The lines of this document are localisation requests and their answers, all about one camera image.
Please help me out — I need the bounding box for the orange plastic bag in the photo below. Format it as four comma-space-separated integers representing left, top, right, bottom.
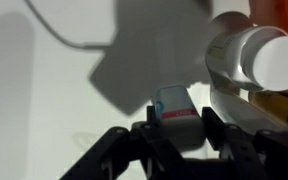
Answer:
249, 0, 288, 40

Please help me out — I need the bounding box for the tall white tube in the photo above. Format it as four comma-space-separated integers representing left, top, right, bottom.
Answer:
209, 78, 288, 138

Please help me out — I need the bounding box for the white bottle with white cap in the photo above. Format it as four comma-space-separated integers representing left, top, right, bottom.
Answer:
204, 25, 288, 93

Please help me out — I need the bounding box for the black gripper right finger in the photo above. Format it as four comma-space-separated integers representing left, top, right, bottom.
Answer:
201, 106, 288, 180

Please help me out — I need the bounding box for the white mentos container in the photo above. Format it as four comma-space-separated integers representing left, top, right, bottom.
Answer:
151, 84, 207, 148

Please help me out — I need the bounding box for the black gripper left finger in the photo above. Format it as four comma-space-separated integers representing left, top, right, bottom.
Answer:
59, 105, 187, 180

